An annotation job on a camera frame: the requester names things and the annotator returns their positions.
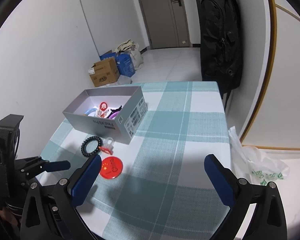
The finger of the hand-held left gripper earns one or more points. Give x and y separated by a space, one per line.
56 166

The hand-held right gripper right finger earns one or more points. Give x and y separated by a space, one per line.
218 180

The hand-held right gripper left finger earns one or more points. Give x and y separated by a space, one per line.
86 180

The red round badge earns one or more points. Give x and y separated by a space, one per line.
112 168

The clear red hair clip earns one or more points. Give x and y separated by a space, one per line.
107 145

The orange red hair clip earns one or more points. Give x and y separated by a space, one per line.
101 115

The grey cardboard box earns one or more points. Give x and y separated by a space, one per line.
130 120

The black hair clip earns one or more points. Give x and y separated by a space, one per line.
115 110

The person's left hand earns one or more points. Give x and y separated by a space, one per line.
2 214

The white plastic bag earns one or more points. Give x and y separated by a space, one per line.
257 162

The teal checked tablecloth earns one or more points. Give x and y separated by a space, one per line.
177 130

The brown cardboard box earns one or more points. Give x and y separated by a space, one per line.
105 73

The grey parcel bag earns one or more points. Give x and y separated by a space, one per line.
125 80

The blue cardboard box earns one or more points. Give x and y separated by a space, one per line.
126 65

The white tote bag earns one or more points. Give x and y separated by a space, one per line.
135 55

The black backpack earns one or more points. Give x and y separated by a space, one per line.
220 37

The grey door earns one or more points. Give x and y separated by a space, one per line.
162 12

